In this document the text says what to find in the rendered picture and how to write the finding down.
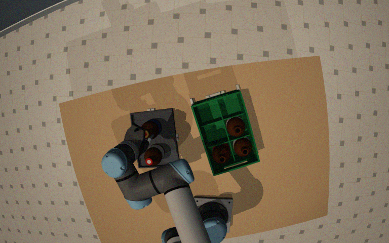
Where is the brown bottle with blue label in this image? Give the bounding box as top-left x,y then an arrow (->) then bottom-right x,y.
141,119 -> 162,139

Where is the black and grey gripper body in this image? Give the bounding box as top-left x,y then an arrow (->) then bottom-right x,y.
119,124 -> 149,160

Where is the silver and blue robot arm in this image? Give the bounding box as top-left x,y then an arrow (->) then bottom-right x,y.
101,143 -> 228,243

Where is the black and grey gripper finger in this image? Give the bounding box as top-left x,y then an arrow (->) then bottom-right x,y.
148,134 -> 154,144

